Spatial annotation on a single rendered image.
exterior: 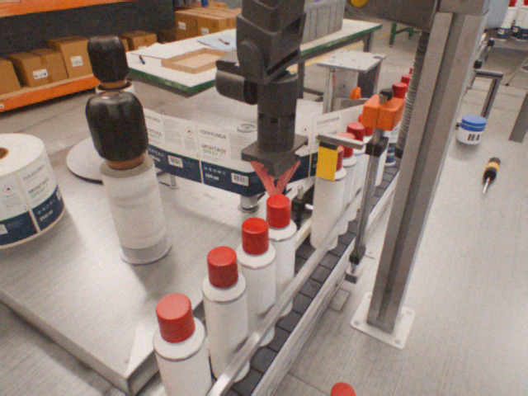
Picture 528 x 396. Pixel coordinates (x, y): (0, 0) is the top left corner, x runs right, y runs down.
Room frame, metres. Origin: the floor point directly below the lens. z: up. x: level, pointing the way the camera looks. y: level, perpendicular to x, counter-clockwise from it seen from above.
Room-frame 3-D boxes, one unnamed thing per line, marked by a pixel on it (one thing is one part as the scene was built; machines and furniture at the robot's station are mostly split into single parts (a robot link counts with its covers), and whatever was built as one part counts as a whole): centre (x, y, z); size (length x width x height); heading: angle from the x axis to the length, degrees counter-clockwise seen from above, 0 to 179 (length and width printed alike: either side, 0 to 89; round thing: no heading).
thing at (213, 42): (2.57, 0.25, 0.81); 0.32 x 0.24 x 0.01; 35
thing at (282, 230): (0.42, -0.02, 0.98); 0.05 x 0.05 x 0.20
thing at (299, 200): (0.66, -0.09, 0.89); 0.06 x 0.03 x 0.12; 58
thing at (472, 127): (1.13, -0.64, 0.87); 0.07 x 0.07 x 0.07
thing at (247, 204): (0.69, 0.04, 0.97); 0.05 x 0.05 x 0.19
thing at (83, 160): (0.94, 0.37, 0.89); 0.31 x 0.31 x 0.01
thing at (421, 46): (0.56, -0.22, 1.18); 0.04 x 0.04 x 0.21
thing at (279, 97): (0.54, -0.01, 1.19); 0.07 x 0.06 x 0.07; 50
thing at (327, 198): (0.57, -0.11, 0.98); 0.05 x 0.05 x 0.20
